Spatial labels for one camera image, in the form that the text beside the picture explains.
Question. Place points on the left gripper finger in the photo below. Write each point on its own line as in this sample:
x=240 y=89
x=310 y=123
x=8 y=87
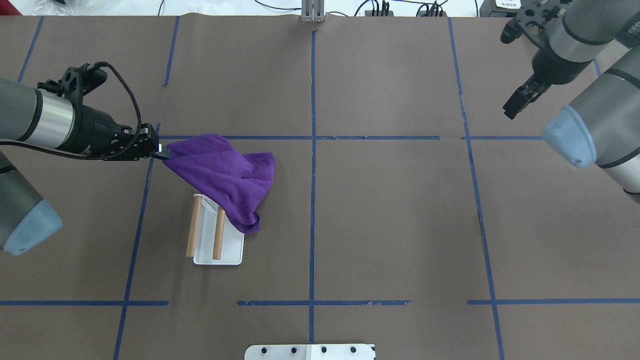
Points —
x=157 y=151

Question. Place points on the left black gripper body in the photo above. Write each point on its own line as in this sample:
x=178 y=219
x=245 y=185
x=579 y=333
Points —
x=95 y=129

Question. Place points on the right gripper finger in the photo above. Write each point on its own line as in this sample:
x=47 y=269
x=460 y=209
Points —
x=524 y=95

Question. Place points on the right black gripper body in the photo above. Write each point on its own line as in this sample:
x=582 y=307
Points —
x=551 y=66

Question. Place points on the purple towel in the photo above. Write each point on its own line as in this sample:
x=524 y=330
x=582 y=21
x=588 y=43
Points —
x=237 y=182

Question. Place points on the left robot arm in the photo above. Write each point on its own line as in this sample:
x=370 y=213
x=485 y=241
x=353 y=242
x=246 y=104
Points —
x=35 y=120

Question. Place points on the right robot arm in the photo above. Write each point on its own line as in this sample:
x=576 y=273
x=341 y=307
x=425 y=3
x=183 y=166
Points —
x=601 y=125

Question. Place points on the wooden towel rack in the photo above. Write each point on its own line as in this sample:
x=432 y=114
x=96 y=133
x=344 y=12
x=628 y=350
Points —
x=212 y=239

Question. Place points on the black box device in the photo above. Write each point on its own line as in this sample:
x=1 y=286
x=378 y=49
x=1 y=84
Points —
x=499 y=8

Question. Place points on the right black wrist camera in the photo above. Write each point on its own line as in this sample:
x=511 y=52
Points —
x=531 y=20

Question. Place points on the aluminium frame post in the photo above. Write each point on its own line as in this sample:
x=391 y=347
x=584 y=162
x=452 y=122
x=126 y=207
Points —
x=313 y=11

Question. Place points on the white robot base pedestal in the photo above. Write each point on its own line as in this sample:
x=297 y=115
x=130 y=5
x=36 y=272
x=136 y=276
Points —
x=339 y=351

